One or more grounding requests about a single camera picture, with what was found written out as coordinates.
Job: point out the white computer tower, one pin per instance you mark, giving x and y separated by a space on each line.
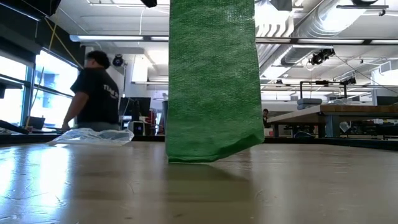
136 127

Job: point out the dark open laptop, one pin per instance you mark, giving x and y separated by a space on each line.
35 123

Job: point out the wooden workbench with blue legs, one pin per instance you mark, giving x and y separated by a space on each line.
342 112

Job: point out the long ceiling light strip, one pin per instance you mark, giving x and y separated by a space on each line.
109 38

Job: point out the person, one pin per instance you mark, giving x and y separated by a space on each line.
96 93
265 116

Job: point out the black ceiling camera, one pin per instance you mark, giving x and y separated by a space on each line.
321 56

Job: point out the clear plastic bag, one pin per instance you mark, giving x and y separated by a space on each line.
93 137

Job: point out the window with dark frame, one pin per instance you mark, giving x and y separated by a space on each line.
53 87

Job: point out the black computer monitor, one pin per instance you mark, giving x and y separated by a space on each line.
140 105
388 100

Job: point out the silver ventilation duct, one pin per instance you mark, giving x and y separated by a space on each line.
311 25

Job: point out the black round spotlight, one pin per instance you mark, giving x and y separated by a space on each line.
117 61

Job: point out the stacked grey cushions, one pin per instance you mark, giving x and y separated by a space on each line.
309 103

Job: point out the black metal stand frame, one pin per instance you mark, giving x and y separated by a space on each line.
323 82

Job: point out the dark green elastic bandage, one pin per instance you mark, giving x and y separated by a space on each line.
214 93

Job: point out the black metal table frame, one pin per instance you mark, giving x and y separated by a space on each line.
342 142

